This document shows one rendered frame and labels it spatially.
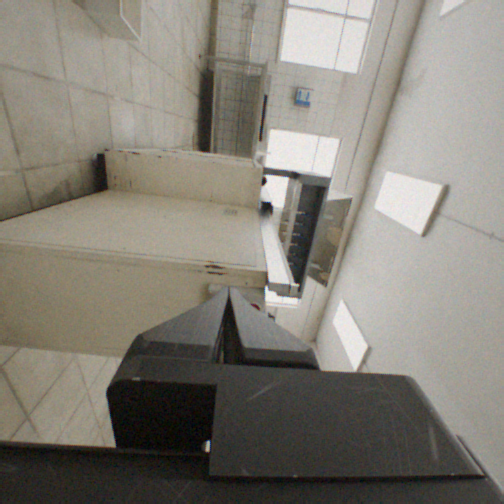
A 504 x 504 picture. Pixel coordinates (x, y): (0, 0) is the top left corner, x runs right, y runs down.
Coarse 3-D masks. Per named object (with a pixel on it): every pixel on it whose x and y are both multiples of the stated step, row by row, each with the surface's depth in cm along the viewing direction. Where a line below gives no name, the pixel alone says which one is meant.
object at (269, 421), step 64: (192, 320) 7; (128, 384) 5; (192, 384) 5; (256, 384) 5; (320, 384) 5; (384, 384) 5; (192, 448) 5; (256, 448) 4; (320, 448) 4; (384, 448) 4; (448, 448) 4
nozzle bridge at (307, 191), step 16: (288, 176) 124; (304, 176) 114; (320, 176) 114; (288, 192) 139; (304, 192) 125; (320, 192) 123; (288, 208) 133; (304, 208) 129; (320, 208) 121; (288, 224) 128; (320, 224) 124; (288, 240) 131; (304, 240) 136; (288, 256) 140; (304, 256) 139; (304, 272) 136
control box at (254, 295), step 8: (216, 288) 56; (240, 288) 57; (248, 288) 58; (256, 288) 58; (264, 288) 58; (208, 296) 56; (248, 296) 56; (256, 296) 56; (264, 296) 56; (264, 304) 57
